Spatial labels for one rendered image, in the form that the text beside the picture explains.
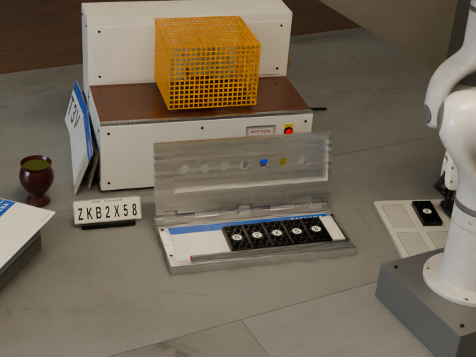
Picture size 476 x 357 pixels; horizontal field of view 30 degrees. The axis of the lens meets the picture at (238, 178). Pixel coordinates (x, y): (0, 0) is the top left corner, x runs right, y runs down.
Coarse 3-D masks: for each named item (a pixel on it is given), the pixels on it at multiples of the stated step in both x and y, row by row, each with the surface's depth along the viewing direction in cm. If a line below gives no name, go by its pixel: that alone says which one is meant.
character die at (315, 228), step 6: (306, 222) 214; (312, 222) 214; (318, 222) 214; (306, 228) 211; (312, 228) 211; (318, 228) 212; (324, 228) 212; (312, 234) 210; (318, 234) 209; (324, 234) 210; (312, 240) 207; (318, 240) 207; (324, 240) 208; (330, 240) 208
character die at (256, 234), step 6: (246, 228) 211; (252, 228) 210; (258, 228) 210; (246, 234) 207; (252, 234) 207; (258, 234) 208; (264, 234) 208; (252, 240) 206; (258, 240) 206; (264, 240) 206; (270, 240) 206; (252, 246) 203; (258, 246) 203; (264, 246) 204; (270, 246) 204
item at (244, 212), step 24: (168, 216) 211; (192, 216) 215; (216, 216) 216; (240, 216) 216; (264, 216) 216; (168, 240) 205; (168, 264) 199; (192, 264) 197; (216, 264) 199; (240, 264) 201; (264, 264) 203
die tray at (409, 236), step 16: (384, 208) 226; (400, 208) 226; (384, 224) 220; (400, 224) 220; (416, 224) 220; (448, 224) 222; (400, 240) 214; (416, 240) 214; (432, 240) 215; (400, 256) 209
